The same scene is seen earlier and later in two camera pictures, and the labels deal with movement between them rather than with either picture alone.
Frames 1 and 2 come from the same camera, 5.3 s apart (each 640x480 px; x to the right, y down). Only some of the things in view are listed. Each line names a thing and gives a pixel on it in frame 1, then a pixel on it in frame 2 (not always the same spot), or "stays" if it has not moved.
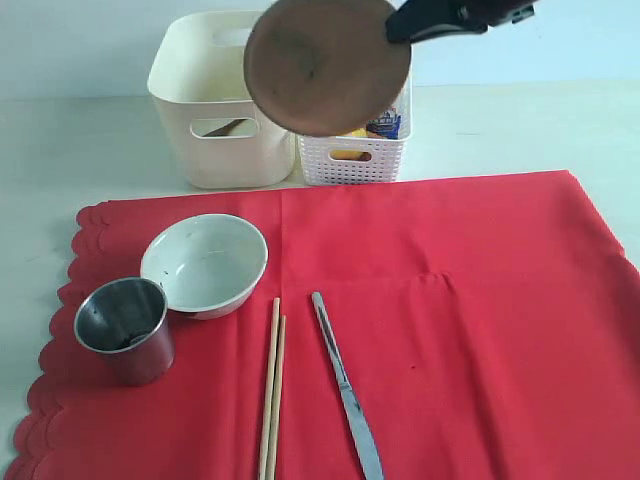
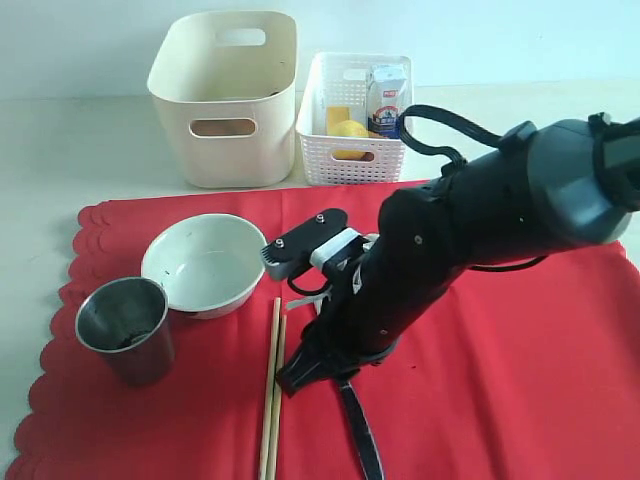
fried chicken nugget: [365, 156] stays
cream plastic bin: [219, 136] stays
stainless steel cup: [126, 321] stays
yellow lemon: [340, 154] stays
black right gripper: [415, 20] -> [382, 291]
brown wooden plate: [326, 67] -> [223, 127]
